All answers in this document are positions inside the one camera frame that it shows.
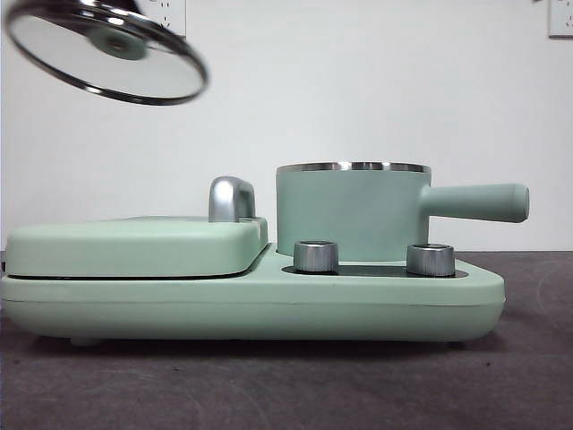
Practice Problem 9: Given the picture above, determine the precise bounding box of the glass pot lid green knob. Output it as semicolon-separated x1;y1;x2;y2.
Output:
3;0;210;107

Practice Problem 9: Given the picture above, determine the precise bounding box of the silver control knob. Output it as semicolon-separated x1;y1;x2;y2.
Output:
293;240;340;273
406;243;457;277

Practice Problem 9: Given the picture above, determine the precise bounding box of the mint green breakfast machine base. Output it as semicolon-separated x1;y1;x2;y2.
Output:
0;241;506;348

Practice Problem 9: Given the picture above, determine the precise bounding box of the mint green griddle lid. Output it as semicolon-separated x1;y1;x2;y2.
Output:
4;215;269;280

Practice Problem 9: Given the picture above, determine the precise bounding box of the mint green pot with handle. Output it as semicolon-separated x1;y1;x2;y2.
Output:
274;161;531;265

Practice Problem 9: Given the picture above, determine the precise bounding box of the silver griddle lid handle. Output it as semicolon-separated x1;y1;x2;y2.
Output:
208;176;257;224

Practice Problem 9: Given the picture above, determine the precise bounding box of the white wall socket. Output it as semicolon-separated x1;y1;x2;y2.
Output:
548;0;573;38
147;0;187;39

